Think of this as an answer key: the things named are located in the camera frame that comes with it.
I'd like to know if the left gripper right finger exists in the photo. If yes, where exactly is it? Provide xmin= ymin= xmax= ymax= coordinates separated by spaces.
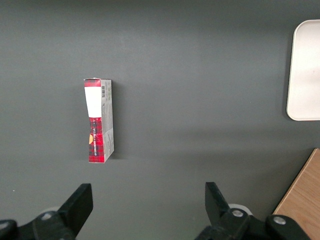
xmin=194 ymin=181 xmax=311 ymax=240

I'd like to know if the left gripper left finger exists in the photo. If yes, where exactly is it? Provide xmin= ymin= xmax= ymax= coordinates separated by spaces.
xmin=0 ymin=183 xmax=94 ymax=240

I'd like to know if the cream rectangular tray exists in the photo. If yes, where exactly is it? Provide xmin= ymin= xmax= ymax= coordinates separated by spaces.
xmin=286 ymin=19 xmax=320 ymax=122

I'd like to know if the red tartan cookie box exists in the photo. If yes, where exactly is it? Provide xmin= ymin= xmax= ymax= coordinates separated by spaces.
xmin=83 ymin=77 xmax=115 ymax=164

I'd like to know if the wooden drawer cabinet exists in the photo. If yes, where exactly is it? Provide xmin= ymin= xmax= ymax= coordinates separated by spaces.
xmin=272 ymin=147 xmax=320 ymax=240

